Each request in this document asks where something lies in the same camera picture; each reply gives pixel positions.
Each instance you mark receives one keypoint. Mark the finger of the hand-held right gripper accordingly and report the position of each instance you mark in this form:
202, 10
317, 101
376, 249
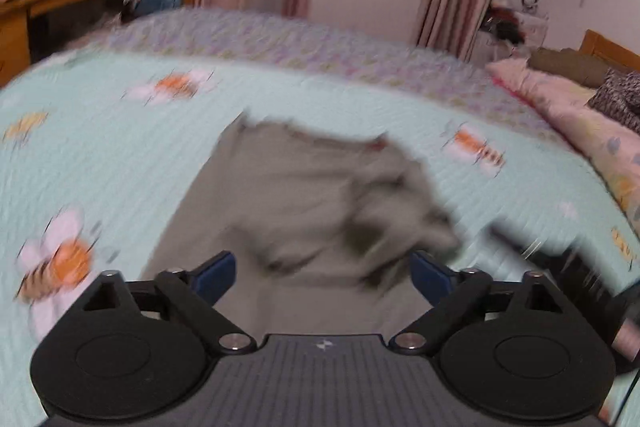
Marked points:
515, 242

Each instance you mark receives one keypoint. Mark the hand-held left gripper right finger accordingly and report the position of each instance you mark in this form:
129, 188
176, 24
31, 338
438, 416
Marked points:
430, 277

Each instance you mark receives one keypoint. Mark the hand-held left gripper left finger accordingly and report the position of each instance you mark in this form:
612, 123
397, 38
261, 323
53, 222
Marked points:
215, 277

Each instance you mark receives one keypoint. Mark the grey t-shirt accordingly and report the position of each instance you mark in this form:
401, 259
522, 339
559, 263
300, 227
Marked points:
290, 187

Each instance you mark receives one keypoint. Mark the pink floral duvet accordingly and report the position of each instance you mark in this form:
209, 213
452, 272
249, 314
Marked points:
565, 107

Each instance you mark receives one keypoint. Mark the bee-print quilted bedspread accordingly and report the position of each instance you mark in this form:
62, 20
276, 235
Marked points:
125, 147

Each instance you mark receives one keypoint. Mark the black-white patterned blanket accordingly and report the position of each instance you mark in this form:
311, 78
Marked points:
620, 97

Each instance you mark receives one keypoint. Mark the olive folded garment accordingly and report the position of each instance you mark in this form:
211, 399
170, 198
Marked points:
570, 67

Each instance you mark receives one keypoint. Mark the wooden headboard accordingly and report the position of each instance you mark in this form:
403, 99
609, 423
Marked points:
600, 47

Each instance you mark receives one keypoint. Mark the white plastic bag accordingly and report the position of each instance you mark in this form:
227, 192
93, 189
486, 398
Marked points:
535, 27

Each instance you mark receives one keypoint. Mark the wooden desk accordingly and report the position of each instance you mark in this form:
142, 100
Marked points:
12, 37

